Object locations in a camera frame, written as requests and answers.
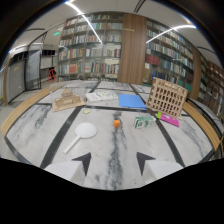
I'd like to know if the green white milk carton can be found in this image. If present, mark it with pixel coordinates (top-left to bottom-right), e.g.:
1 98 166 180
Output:
133 115 157 130

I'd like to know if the white round hand fan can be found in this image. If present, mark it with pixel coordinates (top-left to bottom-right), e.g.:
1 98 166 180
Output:
63 122 98 155

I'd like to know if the magenta booklet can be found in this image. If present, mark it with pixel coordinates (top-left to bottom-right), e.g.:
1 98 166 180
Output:
155 111 181 128

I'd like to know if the wooden building model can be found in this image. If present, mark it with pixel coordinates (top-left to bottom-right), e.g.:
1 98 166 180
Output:
51 87 87 113

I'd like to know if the wooden lattice model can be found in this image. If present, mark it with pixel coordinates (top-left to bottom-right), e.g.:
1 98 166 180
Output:
145 77 189 118

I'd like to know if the blue folder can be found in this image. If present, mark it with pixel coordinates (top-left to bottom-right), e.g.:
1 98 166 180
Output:
118 93 147 111

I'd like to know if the red chair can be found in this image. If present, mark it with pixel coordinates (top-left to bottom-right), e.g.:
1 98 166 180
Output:
47 67 57 83

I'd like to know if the glass door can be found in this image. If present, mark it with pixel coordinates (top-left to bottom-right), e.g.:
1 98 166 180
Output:
24 49 42 91

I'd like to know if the tall bookshelf with books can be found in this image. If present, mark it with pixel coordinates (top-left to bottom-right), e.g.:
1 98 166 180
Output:
57 12 124 83
143 18 195 93

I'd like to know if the wooden panel column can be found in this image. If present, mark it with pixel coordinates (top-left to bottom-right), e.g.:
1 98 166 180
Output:
117 13 148 85

